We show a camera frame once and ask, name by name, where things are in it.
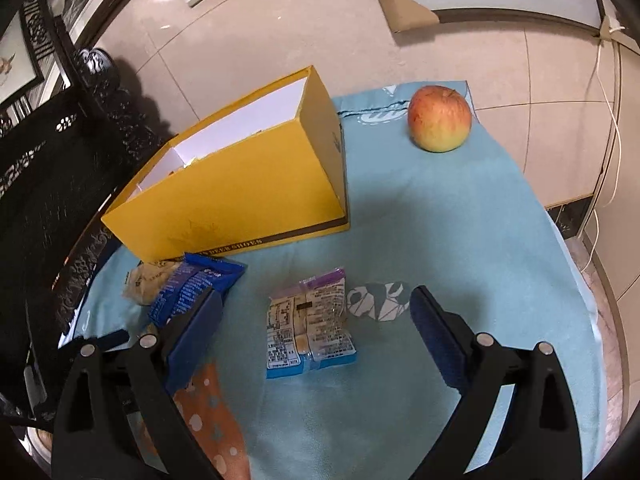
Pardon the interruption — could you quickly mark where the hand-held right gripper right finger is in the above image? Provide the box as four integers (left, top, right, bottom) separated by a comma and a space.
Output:
409, 285, 583, 480

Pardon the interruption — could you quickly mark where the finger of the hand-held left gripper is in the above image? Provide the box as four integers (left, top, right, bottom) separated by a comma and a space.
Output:
59, 329, 129, 355

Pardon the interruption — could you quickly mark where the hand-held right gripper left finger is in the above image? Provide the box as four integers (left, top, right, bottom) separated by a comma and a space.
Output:
51, 285, 223, 480

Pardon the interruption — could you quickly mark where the blue snack packet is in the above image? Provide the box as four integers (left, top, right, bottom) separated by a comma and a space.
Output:
148, 252, 247, 328

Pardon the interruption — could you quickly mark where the beige snack packet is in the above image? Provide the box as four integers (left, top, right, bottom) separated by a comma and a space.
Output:
122, 260, 183, 307

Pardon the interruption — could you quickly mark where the clear blue-edged snack packet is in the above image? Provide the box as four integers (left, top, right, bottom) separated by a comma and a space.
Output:
265, 267, 358, 380

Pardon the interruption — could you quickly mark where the yellow cardboard box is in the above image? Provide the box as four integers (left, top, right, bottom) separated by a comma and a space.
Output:
100, 65, 351, 265

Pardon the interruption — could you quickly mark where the light blue tablecloth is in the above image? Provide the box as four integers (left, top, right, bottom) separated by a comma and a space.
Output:
57, 80, 608, 480

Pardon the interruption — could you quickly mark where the dark carved wooden furniture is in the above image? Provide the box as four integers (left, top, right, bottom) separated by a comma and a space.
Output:
0, 0, 178, 411

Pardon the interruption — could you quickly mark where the red yellow apple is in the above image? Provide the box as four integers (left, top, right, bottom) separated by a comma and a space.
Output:
407, 85, 473, 153

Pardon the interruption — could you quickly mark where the framed fish painting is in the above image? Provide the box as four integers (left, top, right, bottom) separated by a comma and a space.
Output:
0, 10, 46, 106

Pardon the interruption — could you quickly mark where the cardboard corner protector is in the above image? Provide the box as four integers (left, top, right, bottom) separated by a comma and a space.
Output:
377, 0, 441, 34
597, 15, 628, 42

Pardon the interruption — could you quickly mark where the white cable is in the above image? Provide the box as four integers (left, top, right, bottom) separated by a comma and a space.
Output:
580, 35, 623, 273

